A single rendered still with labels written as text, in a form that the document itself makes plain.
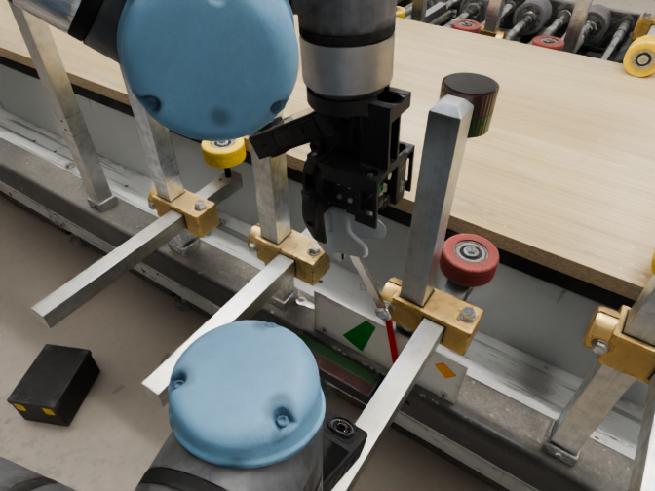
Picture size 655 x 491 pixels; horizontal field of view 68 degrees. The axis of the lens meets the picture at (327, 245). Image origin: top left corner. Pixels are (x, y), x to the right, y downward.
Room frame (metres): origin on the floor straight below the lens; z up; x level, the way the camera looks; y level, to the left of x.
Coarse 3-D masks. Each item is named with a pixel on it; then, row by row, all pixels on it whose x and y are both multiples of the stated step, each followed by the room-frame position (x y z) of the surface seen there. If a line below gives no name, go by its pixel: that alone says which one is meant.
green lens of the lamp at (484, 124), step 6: (492, 114) 0.48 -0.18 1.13; (474, 120) 0.46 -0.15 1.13; (480, 120) 0.46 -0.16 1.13; (486, 120) 0.47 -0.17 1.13; (474, 126) 0.46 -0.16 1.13; (480, 126) 0.46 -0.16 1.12; (486, 126) 0.47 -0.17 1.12; (468, 132) 0.46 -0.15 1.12; (474, 132) 0.46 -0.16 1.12; (480, 132) 0.46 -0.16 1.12
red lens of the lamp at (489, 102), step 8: (496, 88) 0.48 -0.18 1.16; (440, 96) 0.49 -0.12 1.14; (464, 96) 0.46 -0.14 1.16; (472, 96) 0.46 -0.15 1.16; (480, 96) 0.46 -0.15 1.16; (488, 96) 0.46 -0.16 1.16; (496, 96) 0.47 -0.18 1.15; (480, 104) 0.46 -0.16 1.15; (488, 104) 0.46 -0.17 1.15; (480, 112) 0.46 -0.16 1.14; (488, 112) 0.47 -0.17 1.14
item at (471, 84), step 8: (464, 72) 0.52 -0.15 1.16; (448, 80) 0.50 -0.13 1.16; (456, 80) 0.50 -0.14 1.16; (464, 80) 0.50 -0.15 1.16; (472, 80) 0.50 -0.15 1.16; (480, 80) 0.50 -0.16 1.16; (488, 80) 0.50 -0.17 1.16; (448, 88) 0.48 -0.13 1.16; (456, 88) 0.48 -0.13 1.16; (464, 88) 0.48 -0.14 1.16; (472, 88) 0.48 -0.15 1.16; (480, 88) 0.48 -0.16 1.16; (488, 88) 0.48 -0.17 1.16
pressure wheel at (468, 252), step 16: (448, 240) 0.52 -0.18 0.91; (464, 240) 0.52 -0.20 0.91; (480, 240) 0.52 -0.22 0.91; (448, 256) 0.49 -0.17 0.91; (464, 256) 0.49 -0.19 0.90; (480, 256) 0.49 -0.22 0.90; (496, 256) 0.49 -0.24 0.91; (448, 272) 0.48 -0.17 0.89; (464, 272) 0.46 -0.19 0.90; (480, 272) 0.46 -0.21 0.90
